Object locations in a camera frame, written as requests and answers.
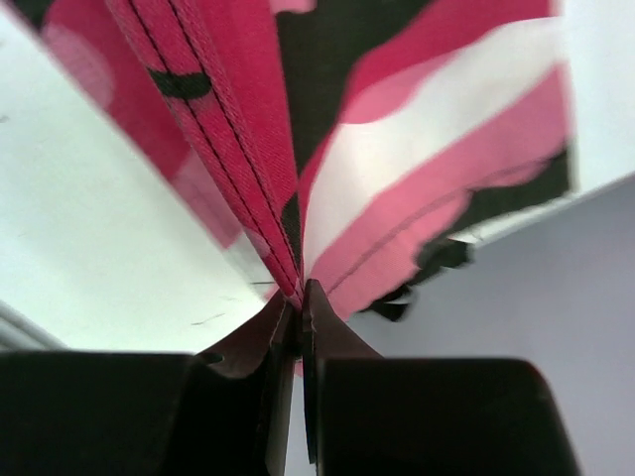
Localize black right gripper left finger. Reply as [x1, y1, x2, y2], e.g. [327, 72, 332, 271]
[1, 295, 294, 475]

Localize aluminium rail frame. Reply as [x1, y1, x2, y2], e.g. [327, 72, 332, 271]
[0, 302, 64, 351]

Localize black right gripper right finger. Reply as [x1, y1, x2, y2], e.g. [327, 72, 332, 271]
[301, 280, 579, 475]

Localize pink camo trousers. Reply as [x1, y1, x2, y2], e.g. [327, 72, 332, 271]
[16, 1, 572, 321]

